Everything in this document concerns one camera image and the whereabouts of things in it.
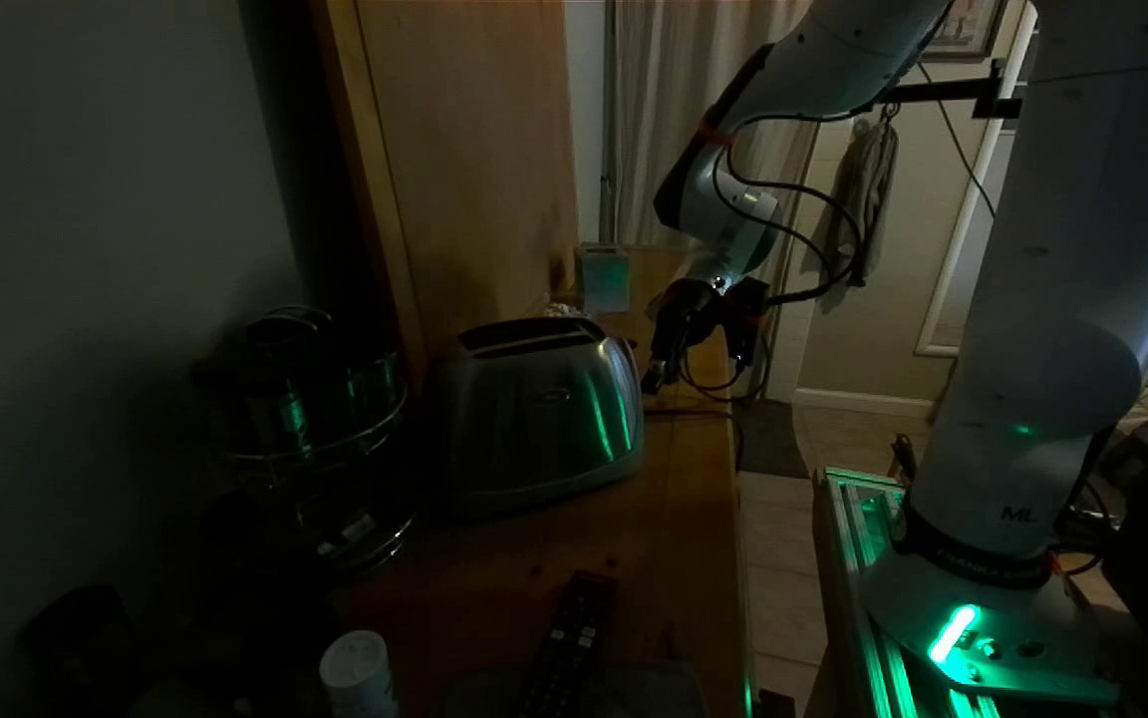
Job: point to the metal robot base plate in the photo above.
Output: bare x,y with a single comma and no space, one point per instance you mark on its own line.
999,642

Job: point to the large wooden board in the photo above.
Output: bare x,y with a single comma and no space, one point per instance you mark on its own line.
481,162

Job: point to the dark glass lidded pot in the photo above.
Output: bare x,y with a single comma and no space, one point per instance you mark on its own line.
307,425

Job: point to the light window curtain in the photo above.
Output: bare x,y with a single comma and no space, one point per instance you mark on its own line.
658,107

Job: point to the silver two-slot toaster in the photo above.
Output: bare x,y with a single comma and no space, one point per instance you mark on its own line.
534,413

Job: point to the dark floor mat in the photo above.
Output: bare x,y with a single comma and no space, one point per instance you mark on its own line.
771,442

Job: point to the grey hanging towel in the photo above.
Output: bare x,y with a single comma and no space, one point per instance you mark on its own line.
861,200

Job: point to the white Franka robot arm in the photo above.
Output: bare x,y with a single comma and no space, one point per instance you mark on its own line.
1078,332

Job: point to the aluminium frame lit green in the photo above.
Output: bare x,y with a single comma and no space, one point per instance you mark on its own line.
860,521

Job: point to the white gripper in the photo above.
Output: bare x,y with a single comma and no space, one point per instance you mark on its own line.
714,309

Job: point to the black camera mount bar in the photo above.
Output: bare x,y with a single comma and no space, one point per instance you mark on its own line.
954,88

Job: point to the framed wall picture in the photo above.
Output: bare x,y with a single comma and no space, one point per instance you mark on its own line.
967,27

